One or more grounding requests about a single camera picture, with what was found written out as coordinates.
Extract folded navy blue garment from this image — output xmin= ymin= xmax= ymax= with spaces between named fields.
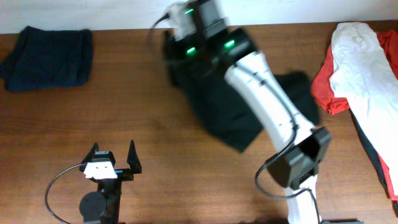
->
xmin=1 ymin=26 xmax=93 ymax=92

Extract black shorts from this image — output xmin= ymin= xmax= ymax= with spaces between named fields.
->
xmin=164 ymin=28 xmax=320 ymax=152

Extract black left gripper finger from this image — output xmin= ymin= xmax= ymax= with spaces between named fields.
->
xmin=127 ymin=140 xmax=142 ymax=174
xmin=80 ymin=142 xmax=99 ymax=172

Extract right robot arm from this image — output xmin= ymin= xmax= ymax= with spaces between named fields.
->
xmin=165 ymin=1 xmax=331 ymax=223

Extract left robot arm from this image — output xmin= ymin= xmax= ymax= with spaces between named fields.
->
xmin=79 ymin=141 xmax=142 ymax=224

